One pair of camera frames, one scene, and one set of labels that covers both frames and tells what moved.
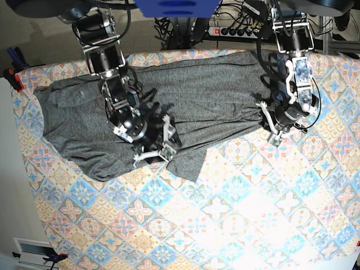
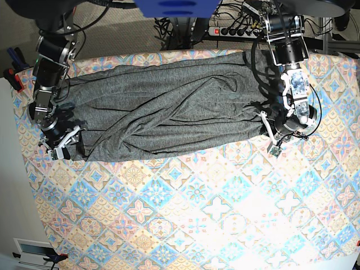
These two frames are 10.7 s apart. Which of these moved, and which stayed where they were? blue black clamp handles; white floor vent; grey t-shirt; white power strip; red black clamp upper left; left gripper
Moved: grey t-shirt; left gripper
Stayed: white floor vent; blue black clamp handles; red black clamp upper left; white power strip
